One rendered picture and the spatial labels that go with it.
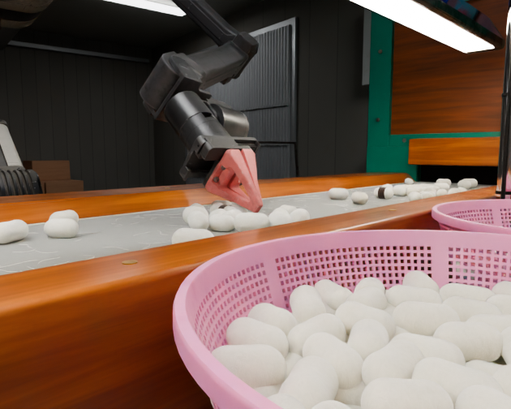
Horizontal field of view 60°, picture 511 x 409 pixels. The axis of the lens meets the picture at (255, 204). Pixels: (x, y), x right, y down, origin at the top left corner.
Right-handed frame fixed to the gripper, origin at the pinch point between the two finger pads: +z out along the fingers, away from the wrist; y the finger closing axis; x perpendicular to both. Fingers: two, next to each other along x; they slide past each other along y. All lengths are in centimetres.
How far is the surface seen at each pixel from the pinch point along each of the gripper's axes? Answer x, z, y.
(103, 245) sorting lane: 1.6, 1.6, -20.0
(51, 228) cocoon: 4.9, -3.8, -22.2
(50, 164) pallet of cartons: 408, -458, 210
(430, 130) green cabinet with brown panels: -1, -19, 84
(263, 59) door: 128, -332, 356
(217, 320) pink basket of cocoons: -13.5, 18.1, -25.6
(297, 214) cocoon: -5.0, 6.3, -1.8
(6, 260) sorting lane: 1.9, 1.3, -27.9
